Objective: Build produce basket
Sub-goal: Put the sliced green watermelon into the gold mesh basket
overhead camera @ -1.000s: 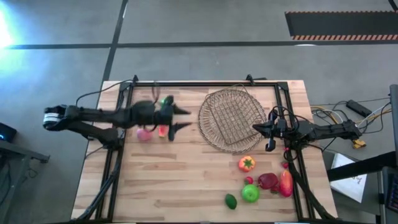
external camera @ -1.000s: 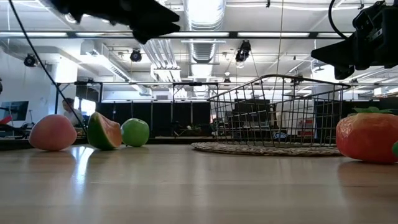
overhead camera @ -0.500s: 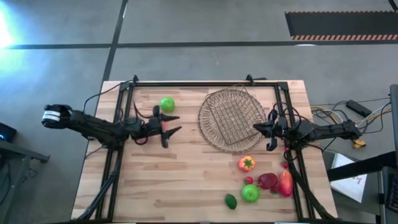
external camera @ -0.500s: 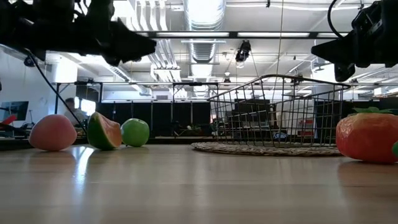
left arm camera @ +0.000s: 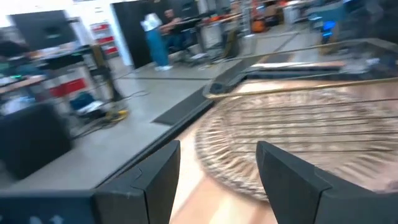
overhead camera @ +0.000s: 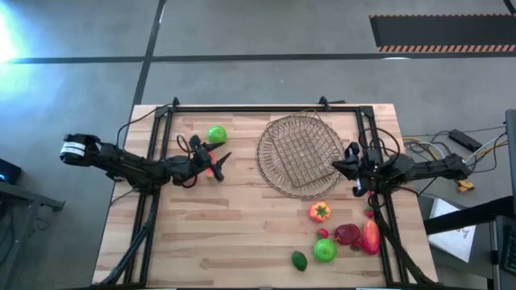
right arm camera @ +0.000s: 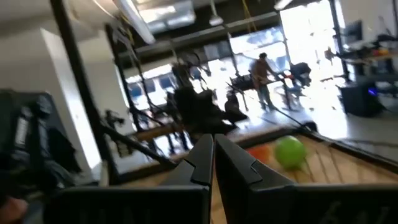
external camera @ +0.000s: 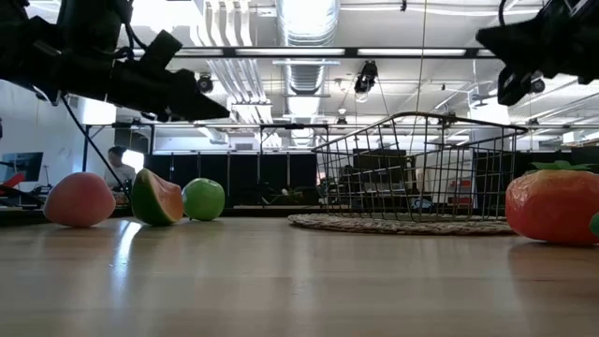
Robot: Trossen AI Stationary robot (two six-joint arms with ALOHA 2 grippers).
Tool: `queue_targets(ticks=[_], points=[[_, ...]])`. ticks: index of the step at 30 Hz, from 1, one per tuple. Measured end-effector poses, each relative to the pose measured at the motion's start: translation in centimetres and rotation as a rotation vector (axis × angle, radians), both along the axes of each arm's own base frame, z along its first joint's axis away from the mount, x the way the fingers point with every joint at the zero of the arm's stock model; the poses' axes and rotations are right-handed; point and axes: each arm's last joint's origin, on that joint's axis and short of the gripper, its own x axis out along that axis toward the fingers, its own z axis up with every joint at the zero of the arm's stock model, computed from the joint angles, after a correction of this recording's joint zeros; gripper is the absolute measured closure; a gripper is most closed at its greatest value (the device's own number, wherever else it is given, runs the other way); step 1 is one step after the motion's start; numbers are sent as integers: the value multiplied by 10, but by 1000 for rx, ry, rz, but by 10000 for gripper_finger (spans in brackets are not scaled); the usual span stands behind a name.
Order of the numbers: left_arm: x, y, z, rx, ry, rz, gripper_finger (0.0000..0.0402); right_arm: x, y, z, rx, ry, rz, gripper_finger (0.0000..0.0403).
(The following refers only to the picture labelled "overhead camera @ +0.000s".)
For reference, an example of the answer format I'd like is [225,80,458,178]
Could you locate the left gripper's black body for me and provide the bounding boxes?
[177,135,226,183]

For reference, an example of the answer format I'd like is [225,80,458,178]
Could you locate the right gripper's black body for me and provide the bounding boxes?
[344,140,389,198]

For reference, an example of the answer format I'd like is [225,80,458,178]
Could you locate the green toy apple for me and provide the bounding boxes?
[206,125,228,144]
[313,238,339,263]

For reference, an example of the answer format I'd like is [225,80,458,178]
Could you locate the toy watermelon slice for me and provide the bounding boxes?
[206,151,218,179]

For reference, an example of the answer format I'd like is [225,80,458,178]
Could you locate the orange toy bell pepper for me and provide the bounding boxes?
[308,201,332,224]

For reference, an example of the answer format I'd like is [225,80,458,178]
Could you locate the red-orange toy mango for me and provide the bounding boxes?
[361,219,381,256]

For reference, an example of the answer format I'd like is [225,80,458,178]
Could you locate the dark green toy lime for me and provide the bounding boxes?
[291,250,309,272]

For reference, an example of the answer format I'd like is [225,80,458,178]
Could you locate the round woven placemat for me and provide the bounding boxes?
[256,116,347,201]

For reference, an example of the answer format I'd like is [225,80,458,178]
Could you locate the black power adapter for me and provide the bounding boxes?
[448,128,484,153]

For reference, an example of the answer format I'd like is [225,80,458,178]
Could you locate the black furniture beam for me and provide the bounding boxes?
[422,195,516,237]

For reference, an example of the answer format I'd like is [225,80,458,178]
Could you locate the dark grey equipment cabinet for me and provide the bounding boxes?
[504,108,516,194]

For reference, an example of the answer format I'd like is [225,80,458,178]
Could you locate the black mat with hazard stripes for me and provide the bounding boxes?
[368,14,516,53]

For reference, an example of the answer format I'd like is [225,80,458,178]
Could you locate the dark metal side table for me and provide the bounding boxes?
[0,180,65,283]

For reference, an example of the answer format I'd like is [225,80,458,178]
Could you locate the black electronic device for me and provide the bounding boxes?
[0,158,23,185]

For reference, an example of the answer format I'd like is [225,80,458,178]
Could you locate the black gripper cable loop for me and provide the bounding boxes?
[357,126,401,166]

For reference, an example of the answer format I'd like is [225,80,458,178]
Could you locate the wire mesh basket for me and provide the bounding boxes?
[265,108,347,189]

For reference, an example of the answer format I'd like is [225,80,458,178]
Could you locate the black aluminium rig frame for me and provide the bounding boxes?
[92,96,436,289]

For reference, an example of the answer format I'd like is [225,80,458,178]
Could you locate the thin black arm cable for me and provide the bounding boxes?
[115,103,175,148]

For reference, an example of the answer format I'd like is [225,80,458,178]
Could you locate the white floor cable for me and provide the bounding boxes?
[463,132,507,164]

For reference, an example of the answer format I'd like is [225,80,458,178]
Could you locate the yellow floor cable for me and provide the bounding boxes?
[402,136,509,162]

